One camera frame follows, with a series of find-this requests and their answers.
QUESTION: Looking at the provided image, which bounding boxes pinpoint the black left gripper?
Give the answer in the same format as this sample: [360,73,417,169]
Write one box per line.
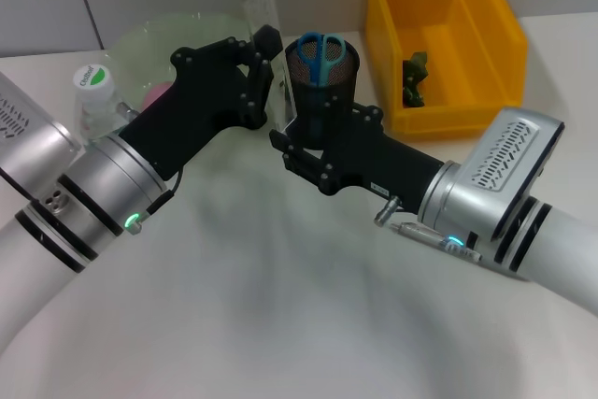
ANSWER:
[118,23,284,181]

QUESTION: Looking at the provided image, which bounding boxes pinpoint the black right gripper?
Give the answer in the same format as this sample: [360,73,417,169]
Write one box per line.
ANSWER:
[269,93,446,213]

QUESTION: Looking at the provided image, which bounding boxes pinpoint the blue scissors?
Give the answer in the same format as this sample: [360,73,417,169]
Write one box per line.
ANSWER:
[297,32,349,138]

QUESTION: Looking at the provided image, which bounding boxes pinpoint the transparent plastic ruler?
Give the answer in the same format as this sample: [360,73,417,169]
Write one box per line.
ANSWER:
[241,0,296,133]

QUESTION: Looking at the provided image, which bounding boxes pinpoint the green plastic wrapper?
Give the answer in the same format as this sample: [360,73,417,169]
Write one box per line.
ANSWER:
[402,50,430,109]

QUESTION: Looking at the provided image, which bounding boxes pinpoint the pink peach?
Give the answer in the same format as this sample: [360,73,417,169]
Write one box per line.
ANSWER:
[141,82,173,111]

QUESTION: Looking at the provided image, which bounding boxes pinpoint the grey pen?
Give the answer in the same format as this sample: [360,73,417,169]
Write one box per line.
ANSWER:
[389,221,483,264]

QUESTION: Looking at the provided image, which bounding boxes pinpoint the clear green-label water bottle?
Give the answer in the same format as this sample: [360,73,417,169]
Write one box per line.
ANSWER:
[72,64,141,141]

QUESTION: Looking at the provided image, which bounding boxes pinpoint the black mesh pen holder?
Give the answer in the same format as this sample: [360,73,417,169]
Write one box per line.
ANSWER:
[281,37,362,144]

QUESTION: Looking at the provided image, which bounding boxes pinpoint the translucent green fruit bowl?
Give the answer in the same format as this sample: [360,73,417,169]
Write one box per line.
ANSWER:
[106,12,263,113]

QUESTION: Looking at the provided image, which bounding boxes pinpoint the yellow plastic bin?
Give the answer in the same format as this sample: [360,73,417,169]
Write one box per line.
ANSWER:
[363,0,529,138]

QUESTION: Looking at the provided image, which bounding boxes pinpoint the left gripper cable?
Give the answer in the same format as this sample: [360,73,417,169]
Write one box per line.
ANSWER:
[117,100,184,235]

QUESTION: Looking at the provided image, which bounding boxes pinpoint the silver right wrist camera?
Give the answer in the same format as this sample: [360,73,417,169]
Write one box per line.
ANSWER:
[460,107,566,244]

